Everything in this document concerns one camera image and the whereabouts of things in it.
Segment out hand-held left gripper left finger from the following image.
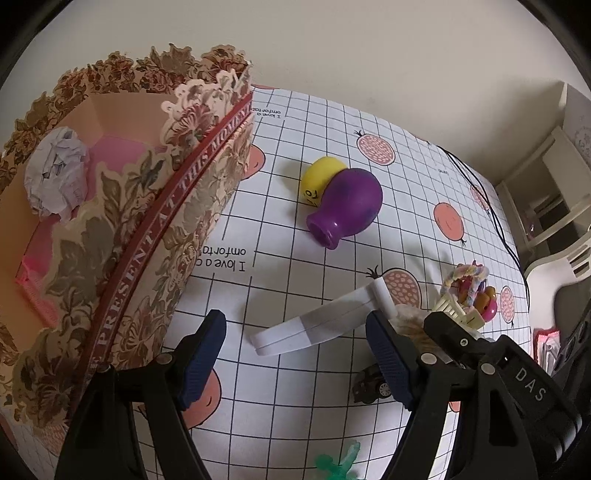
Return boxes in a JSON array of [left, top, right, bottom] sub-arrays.
[[55, 309, 227, 480]]

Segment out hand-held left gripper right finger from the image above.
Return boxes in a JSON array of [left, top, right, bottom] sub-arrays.
[[366, 311, 539, 480]]

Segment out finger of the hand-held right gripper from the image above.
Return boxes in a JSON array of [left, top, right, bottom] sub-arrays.
[[424, 312, 503, 356]]

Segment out cream basket with pipe-cleaner handle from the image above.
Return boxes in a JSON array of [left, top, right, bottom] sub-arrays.
[[434, 262, 490, 334]]

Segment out white paper strip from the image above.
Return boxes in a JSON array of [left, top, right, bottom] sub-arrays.
[[250, 277, 398, 357]]

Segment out green plastic toy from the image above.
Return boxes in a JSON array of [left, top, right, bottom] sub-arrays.
[[315, 440, 362, 480]]

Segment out floral cardboard box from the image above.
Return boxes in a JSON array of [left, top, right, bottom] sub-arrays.
[[0, 44, 256, 444]]

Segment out pink sealing clip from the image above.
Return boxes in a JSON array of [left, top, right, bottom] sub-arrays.
[[16, 258, 62, 329]]

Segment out white paper ball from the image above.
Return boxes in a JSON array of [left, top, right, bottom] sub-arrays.
[[23, 127, 88, 219]]

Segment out desktop with checked fruit-print cloth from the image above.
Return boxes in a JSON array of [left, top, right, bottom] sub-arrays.
[[0, 85, 539, 480]]

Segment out small black toy car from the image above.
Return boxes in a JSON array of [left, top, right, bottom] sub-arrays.
[[352, 362, 394, 405]]

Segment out small pink doll figure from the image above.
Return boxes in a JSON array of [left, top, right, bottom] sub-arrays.
[[457, 277, 500, 324]]

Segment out crumpled beige bag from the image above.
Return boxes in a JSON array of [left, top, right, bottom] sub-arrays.
[[392, 307, 445, 352]]

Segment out pink knitted pouch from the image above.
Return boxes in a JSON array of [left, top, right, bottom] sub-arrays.
[[532, 328, 563, 376]]

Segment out purple vase-shaped toy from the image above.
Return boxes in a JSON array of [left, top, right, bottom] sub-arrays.
[[306, 168, 384, 251]]

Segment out white bookshelf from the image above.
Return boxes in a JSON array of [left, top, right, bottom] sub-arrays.
[[493, 82, 591, 259]]

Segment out yellow ball toy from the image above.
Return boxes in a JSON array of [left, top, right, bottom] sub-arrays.
[[300, 156, 349, 208]]

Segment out black cable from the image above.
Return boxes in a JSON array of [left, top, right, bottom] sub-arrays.
[[434, 144, 532, 301]]

